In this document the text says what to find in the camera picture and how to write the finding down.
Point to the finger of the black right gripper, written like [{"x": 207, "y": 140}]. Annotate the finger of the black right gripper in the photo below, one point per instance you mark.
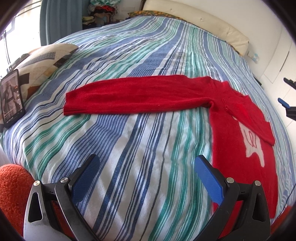
[
  {"x": 290, "y": 83},
  {"x": 283, "y": 103}
]

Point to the blue green striped bedspread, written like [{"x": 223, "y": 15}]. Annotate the blue green striped bedspread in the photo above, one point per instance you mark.
[{"x": 50, "y": 145}]

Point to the red sweater with white bunny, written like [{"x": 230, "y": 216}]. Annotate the red sweater with white bunny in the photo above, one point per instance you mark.
[{"x": 148, "y": 188}]

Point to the wall socket with blue stickers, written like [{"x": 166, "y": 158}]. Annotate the wall socket with blue stickers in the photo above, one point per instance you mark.
[{"x": 253, "y": 56}]

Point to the cream padded headboard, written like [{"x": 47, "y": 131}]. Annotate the cream padded headboard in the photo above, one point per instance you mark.
[{"x": 202, "y": 19}]

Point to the orange fuzzy clothing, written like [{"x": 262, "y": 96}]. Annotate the orange fuzzy clothing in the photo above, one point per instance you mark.
[{"x": 16, "y": 183}]

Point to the teal curtain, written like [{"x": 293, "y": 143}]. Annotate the teal curtain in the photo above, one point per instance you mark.
[{"x": 59, "y": 19}]

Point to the pile of clothes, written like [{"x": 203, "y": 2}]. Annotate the pile of clothes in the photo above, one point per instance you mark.
[{"x": 99, "y": 13}]

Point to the patterned beige pillow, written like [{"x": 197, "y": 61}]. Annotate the patterned beige pillow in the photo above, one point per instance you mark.
[{"x": 41, "y": 63}]

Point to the black smartphone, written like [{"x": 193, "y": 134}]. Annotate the black smartphone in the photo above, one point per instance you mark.
[{"x": 12, "y": 106}]

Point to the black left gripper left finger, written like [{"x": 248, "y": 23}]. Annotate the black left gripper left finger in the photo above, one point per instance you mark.
[{"x": 41, "y": 222}]

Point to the yellow patterned pillow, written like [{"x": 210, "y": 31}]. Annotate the yellow patterned pillow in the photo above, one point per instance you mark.
[{"x": 152, "y": 13}]

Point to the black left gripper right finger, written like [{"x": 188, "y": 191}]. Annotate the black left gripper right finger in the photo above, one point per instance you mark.
[{"x": 252, "y": 222}]

